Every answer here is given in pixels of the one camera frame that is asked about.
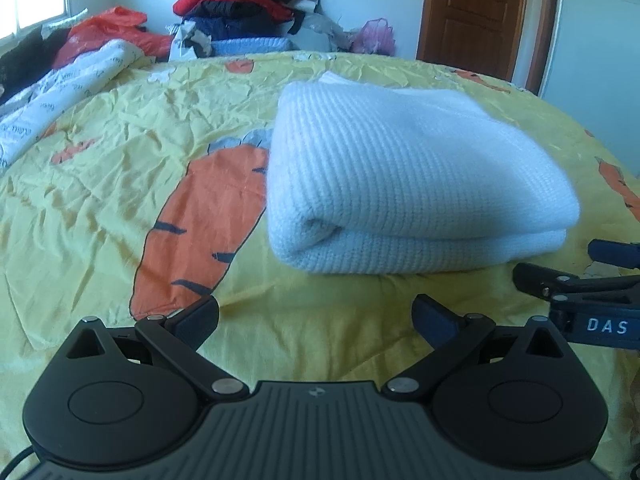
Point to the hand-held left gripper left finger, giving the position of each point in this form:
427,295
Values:
195,317

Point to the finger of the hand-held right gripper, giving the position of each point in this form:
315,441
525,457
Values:
615,252
590,285

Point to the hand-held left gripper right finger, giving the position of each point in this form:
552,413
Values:
432,320

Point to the white knit sweater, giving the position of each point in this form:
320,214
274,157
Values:
400,170

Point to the yellow carrot-print bedsheet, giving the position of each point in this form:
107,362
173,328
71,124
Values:
150,110

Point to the white printed quilt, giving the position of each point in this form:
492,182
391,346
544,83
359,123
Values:
65,90

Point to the brown wooden door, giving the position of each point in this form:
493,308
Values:
475,20

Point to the white plastic bag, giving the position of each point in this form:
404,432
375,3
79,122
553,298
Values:
187,45

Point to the light blue knit sweater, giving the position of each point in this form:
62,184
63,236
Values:
255,46

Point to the navy jacket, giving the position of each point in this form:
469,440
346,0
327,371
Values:
235,27

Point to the orange-red cloth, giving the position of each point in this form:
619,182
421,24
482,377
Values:
110,35

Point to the black cloth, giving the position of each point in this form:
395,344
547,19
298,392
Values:
25,60

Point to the grey cloth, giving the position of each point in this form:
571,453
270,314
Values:
325,30

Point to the brown door frame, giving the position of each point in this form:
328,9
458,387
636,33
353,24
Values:
545,25

